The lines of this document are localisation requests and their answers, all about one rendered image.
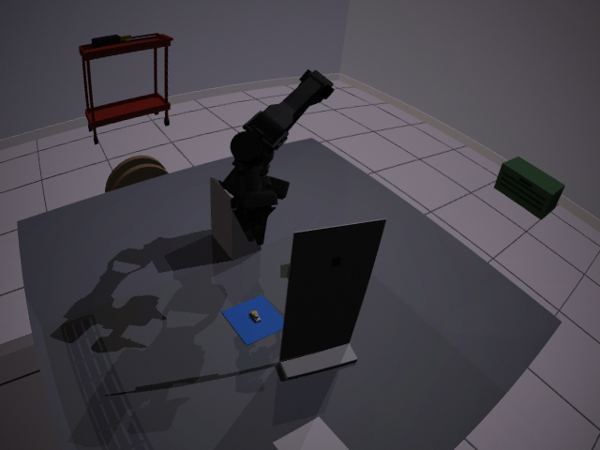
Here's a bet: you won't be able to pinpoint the black panel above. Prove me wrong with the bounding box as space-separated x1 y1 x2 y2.
279 218 386 380

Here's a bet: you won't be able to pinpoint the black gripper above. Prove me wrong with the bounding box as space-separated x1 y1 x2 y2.
230 164 278 245

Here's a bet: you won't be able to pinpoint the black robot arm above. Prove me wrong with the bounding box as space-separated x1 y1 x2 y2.
218 70 335 200

